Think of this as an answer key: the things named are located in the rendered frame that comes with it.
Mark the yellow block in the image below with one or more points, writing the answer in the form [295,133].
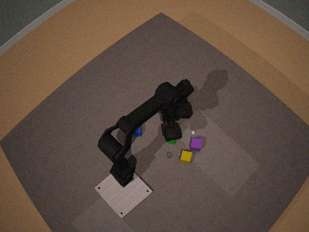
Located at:
[186,157]

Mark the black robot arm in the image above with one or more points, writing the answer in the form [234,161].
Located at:
[167,99]

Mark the purple block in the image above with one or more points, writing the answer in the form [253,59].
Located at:
[196,144]

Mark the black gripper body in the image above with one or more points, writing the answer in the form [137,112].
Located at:
[173,132]

